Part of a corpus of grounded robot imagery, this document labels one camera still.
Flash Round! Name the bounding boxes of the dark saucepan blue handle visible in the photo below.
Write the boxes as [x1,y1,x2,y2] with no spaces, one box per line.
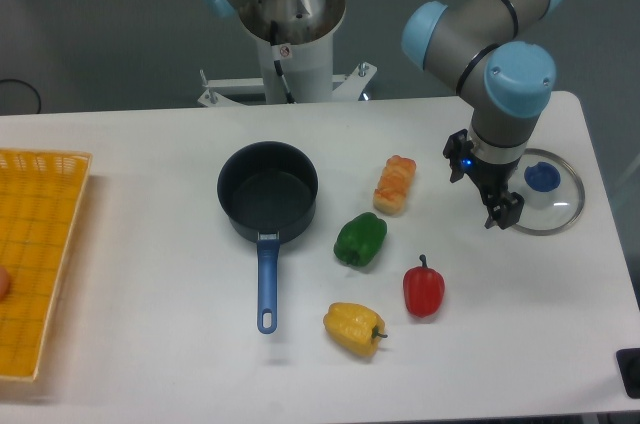
[217,141,319,334]

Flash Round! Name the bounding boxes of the black cable on floor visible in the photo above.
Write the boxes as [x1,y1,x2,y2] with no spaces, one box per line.
[0,77,43,117]

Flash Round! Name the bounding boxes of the glass lid blue knob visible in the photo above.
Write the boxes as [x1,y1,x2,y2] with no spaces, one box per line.
[509,148,585,236]

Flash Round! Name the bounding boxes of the red bell pepper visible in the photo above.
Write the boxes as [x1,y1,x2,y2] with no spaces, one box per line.
[403,254,446,318]

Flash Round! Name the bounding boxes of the black camera box blue light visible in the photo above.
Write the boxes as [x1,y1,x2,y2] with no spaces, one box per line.
[443,129,474,183]

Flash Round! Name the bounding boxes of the black cable on pedestal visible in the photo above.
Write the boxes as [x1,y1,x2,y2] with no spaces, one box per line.
[268,18,298,105]

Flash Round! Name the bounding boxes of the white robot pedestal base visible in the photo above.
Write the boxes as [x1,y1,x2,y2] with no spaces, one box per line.
[198,0,377,107]

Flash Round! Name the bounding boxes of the green bell pepper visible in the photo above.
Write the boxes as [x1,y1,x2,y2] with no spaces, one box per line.
[333,212,387,268]

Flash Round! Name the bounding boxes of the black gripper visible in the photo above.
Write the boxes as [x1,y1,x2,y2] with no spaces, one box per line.
[467,156,525,230]

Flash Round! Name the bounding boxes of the orange toy bread loaf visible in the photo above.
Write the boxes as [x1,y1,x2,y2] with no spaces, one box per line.
[373,155,416,215]

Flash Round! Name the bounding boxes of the yellow bell pepper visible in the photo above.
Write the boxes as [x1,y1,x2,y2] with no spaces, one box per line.
[323,302,388,358]

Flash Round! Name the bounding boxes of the yellow woven basket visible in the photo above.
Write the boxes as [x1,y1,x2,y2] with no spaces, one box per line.
[1,148,92,382]

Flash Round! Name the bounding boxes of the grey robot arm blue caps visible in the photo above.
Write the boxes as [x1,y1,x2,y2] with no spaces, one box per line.
[205,0,562,228]

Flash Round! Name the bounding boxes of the black device table corner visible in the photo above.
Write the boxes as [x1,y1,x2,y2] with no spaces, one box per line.
[615,348,640,399]

